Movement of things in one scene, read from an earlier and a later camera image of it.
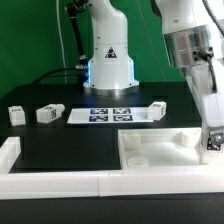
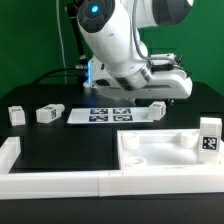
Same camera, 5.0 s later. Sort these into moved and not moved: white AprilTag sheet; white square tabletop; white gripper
Moved: white gripper
Not moved: white square tabletop; white AprilTag sheet
